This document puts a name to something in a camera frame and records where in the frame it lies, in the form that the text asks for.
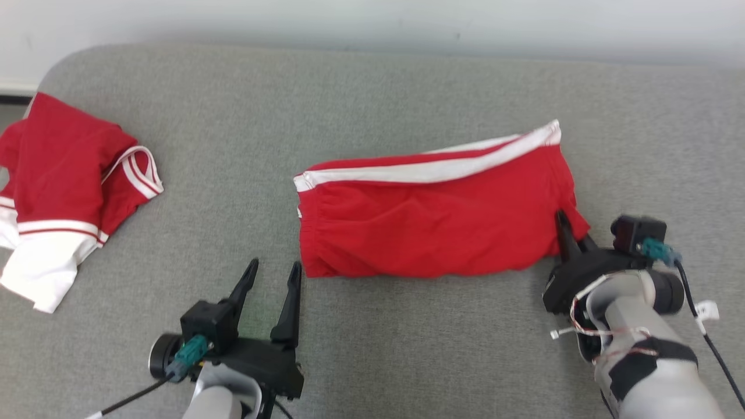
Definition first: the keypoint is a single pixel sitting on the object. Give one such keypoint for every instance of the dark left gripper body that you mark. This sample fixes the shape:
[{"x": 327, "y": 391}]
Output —
[{"x": 268, "y": 364}]

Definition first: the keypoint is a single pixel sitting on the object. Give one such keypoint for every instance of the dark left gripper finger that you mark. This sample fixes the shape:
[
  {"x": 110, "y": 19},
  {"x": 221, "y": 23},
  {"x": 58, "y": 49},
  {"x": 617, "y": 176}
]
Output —
[
  {"x": 291, "y": 314},
  {"x": 245, "y": 288}
]

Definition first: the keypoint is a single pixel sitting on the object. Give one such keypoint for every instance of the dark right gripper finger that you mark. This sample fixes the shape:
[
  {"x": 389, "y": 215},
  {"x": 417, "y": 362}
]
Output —
[
  {"x": 588, "y": 243},
  {"x": 566, "y": 241}
]

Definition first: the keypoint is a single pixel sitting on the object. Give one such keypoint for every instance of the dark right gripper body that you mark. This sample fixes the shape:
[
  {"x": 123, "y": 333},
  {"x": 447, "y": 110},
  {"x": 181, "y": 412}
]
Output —
[{"x": 576, "y": 273}]

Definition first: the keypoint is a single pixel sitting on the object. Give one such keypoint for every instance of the red shorts with white stripe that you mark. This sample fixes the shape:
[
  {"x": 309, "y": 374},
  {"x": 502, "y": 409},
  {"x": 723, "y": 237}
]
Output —
[{"x": 430, "y": 227}]

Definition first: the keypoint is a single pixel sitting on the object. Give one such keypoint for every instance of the red jersey with white sleeves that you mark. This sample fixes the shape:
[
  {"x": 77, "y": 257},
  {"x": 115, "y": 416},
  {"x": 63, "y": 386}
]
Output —
[{"x": 64, "y": 169}]

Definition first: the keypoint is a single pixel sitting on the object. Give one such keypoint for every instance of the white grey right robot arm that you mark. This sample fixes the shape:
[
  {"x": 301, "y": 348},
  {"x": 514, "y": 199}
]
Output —
[{"x": 657, "y": 384}]

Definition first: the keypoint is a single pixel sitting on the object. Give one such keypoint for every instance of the white baseboard with black strip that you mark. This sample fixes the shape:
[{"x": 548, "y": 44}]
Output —
[{"x": 14, "y": 90}]

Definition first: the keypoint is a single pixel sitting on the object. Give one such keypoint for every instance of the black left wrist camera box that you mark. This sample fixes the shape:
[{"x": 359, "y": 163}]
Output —
[{"x": 209, "y": 323}]

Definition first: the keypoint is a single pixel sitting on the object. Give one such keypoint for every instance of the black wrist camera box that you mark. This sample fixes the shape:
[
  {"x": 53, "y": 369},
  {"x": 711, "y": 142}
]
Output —
[
  {"x": 209, "y": 323},
  {"x": 637, "y": 233}
]

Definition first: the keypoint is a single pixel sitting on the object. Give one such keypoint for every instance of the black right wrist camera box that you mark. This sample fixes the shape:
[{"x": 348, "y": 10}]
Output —
[{"x": 637, "y": 233}]

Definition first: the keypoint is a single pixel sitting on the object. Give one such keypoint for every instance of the teal right camera plug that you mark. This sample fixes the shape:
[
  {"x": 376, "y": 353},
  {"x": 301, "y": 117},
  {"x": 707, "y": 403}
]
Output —
[{"x": 660, "y": 251}]

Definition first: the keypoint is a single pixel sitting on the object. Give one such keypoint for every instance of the teal camera plug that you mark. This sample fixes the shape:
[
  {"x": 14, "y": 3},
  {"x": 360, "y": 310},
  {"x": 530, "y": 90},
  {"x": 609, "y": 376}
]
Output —
[
  {"x": 660, "y": 251},
  {"x": 189, "y": 355}
]

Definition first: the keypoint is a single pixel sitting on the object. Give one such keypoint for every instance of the teal left camera plug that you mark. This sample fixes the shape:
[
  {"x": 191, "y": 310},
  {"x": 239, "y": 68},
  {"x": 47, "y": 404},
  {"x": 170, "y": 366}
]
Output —
[{"x": 189, "y": 355}]

